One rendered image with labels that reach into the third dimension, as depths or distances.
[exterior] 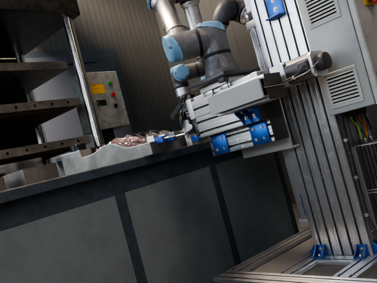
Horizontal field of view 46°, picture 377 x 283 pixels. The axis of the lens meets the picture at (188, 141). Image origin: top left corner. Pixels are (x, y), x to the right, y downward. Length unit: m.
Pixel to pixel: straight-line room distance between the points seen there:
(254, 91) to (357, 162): 0.50
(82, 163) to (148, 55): 3.56
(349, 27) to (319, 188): 0.63
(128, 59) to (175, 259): 3.63
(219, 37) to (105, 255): 0.99
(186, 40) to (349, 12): 0.63
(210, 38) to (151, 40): 3.86
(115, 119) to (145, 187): 1.20
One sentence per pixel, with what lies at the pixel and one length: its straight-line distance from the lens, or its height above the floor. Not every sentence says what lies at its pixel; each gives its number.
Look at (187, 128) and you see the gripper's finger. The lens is 2.19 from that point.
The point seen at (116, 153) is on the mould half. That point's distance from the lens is 2.03.
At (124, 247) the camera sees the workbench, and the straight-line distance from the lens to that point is 1.90.
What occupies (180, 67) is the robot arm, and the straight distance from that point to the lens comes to 2.10.
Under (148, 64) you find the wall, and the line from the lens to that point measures 5.53.
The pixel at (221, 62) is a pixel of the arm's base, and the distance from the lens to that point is 1.83.
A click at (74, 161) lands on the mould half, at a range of 2.18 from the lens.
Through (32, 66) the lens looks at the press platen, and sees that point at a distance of 2.87.
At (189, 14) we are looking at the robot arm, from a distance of 2.19.
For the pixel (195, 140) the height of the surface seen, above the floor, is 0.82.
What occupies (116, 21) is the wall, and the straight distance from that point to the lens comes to 5.51.
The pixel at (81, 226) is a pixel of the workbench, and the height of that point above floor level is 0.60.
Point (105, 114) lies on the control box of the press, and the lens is 3.08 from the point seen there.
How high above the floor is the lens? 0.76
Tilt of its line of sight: 2 degrees up
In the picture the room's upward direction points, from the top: 15 degrees counter-clockwise
